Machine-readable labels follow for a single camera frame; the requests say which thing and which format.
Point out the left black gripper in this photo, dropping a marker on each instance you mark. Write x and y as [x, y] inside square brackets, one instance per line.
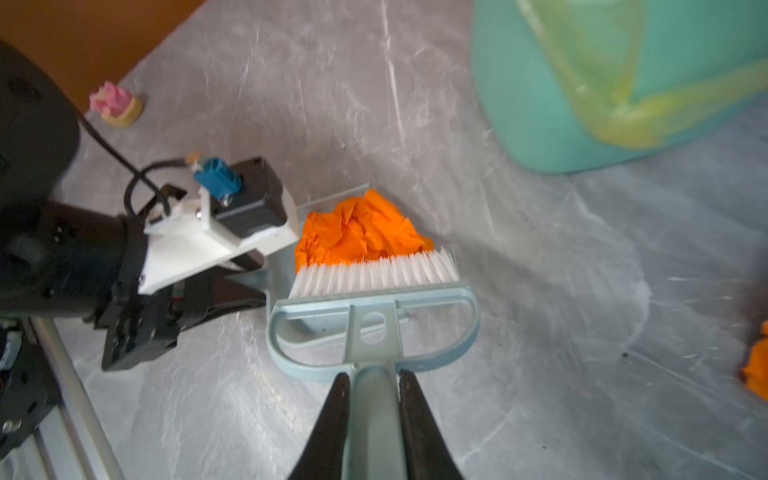
[141, 328]

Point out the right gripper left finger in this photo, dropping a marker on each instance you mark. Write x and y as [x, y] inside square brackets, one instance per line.
[323, 455]

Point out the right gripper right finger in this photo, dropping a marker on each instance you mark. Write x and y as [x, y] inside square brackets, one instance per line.
[426, 453]

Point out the grey-green hand brush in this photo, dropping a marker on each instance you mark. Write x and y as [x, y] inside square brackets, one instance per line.
[374, 298]

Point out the orange paper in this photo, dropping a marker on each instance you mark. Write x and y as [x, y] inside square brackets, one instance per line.
[755, 372]
[358, 229]

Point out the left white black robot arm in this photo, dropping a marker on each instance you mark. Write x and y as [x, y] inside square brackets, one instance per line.
[58, 260]

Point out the pink toy on yellow base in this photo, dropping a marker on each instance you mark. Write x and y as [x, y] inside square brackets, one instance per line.
[117, 106]

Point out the green trash bin with liner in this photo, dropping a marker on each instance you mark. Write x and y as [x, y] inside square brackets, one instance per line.
[569, 86]

